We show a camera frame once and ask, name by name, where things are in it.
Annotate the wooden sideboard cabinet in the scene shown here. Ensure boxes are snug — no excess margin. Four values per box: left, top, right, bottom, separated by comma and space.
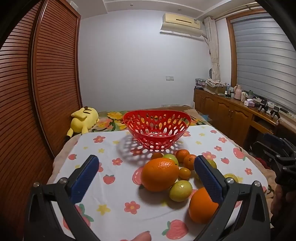
193, 88, 296, 151

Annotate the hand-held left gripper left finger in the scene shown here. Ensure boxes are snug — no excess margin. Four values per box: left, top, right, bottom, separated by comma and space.
24, 155, 100, 241

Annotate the wooden louvered wardrobe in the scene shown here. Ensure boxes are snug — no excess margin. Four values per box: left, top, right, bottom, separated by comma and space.
0, 0, 84, 241

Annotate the green apple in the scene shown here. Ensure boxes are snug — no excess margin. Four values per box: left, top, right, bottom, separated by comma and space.
162, 153, 179, 166

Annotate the wooden window frame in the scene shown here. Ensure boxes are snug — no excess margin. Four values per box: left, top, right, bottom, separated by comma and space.
225, 6, 278, 87

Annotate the person's right hand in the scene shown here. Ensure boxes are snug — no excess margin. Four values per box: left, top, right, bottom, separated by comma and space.
270, 185, 296, 229

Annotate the cream curtain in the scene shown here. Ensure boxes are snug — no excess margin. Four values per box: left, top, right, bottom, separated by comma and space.
203, 16, 221, 80

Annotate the person's left hand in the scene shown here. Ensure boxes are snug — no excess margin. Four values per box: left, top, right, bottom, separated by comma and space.
133, 230, 152, 241

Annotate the red perforated plastic basket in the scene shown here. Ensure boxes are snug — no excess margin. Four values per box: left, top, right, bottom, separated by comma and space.
123, 110, 192, 150

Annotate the floral blanket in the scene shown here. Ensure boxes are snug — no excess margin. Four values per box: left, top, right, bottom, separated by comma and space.
47, 105, 275, 202

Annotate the large orange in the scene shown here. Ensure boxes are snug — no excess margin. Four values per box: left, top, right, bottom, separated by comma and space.
141, 158, 179, 192
188, 187, 220, 224

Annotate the grey window blind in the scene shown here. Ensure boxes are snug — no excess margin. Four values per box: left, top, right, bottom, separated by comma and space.
231, 13, 296, 114

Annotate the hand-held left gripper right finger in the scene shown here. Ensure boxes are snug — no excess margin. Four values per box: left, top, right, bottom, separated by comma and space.
194, 155, 271, 241

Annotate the wall air conditioner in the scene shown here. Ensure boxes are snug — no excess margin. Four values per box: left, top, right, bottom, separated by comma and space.
161, 13, 202, 37

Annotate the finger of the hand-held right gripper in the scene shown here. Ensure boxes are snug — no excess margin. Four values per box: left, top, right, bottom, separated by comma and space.
251, 141, 281, 163
264, 133, 296, 158

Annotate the white strawberry print cloth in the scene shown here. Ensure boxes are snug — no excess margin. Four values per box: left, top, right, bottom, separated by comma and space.
47, 124, 269, 241

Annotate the patterned fabric box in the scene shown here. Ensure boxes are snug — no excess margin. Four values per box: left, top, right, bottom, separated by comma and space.
205, 78, 228, 94

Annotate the yellow plush toy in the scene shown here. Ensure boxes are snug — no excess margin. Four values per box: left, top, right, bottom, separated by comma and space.
66, 105, 100, 142

